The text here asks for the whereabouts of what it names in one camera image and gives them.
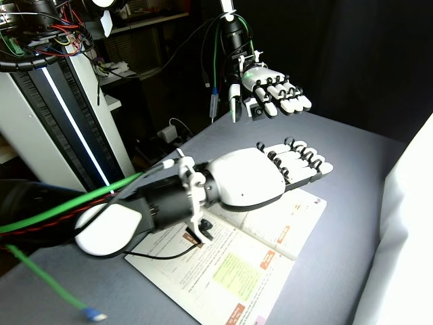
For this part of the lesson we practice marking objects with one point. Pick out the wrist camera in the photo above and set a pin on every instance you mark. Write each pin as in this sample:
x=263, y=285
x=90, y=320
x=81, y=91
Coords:
x=204, y=227
x=257, y=111

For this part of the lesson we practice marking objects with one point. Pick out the background shelf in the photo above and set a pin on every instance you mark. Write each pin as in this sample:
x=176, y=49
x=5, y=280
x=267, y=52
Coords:
x=149, y=19

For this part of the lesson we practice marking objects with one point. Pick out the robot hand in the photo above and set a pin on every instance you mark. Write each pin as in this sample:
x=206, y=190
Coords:
x=247, y=179
x=260, y=76

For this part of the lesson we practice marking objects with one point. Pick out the grey table cloth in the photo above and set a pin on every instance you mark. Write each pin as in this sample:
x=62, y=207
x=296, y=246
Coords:
x=338, y=237

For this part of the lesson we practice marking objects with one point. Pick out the printed book with orange tags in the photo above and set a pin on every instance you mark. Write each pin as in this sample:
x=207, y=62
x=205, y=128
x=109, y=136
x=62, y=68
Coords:
x=236, y=277

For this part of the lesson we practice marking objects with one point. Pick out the white power adapter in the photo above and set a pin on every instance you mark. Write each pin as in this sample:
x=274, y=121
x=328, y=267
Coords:
x=167, y=132

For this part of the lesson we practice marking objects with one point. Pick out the white robot body column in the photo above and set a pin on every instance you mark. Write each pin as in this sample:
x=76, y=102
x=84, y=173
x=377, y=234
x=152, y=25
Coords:
x=20, y=128

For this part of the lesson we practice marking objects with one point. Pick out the white cloth backdrop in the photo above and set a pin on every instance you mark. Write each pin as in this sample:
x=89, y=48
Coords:
x=406, y=237

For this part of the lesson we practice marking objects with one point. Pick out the black curtain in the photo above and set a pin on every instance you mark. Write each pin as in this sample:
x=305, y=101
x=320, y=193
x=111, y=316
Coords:
x=355, y=50

